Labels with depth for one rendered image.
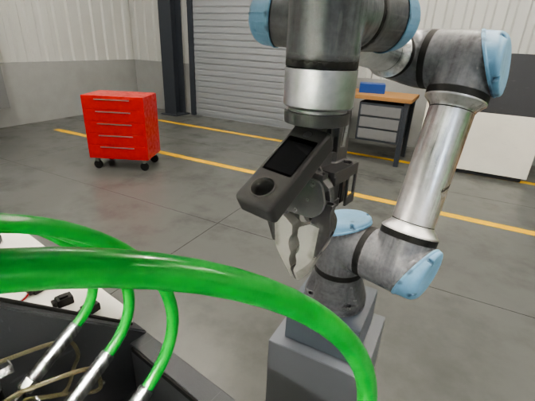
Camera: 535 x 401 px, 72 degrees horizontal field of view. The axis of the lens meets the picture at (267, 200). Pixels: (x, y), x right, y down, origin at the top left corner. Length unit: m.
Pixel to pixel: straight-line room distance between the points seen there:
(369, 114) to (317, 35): 4.79
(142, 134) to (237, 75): 3.32
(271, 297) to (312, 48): 0.26
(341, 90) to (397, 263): 0.47
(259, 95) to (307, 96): 6.77
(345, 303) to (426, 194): 0.32
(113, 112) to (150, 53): 4.45
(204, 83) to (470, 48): 7.19
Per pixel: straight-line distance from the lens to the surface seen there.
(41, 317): 0.66
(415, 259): 0.77
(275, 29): 0.54
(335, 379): 0.96
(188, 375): 0.71
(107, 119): 4.58
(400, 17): 0.47
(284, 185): 0.35
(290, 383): 1.04
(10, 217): 0.31
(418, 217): 0.77
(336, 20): 0.37
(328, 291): 0.88
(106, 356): 0.53
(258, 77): 7.12
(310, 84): 0.37
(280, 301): 0.17
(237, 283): 0.16
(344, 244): 0.81
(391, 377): 2.08
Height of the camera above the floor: 1.48
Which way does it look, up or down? 24 degrees down
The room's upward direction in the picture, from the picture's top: 3 degrees clockwise
